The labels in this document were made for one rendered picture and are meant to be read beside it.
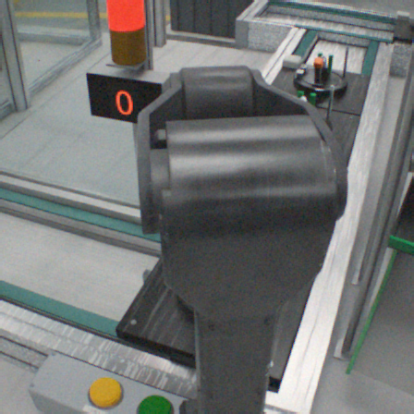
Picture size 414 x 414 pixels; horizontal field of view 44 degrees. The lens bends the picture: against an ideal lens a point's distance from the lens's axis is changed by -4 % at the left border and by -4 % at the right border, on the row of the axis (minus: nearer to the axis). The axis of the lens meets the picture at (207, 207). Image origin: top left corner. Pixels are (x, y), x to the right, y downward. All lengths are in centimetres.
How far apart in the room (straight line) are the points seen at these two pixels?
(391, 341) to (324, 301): 16
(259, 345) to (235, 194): 10
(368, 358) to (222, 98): 49
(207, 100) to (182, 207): 10
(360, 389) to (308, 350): 13
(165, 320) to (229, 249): 56
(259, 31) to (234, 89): 157
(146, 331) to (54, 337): 13
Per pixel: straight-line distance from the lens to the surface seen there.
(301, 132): 21
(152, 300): 79
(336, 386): 84
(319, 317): 80
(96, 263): 93
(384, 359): 70
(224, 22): 263
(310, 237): 21
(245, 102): 28
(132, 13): 73
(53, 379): 74
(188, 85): 28
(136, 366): 74
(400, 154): 62
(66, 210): 100
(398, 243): 56
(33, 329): 80
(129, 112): 78
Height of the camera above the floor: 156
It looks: 39 degrees down
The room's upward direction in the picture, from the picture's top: straight up
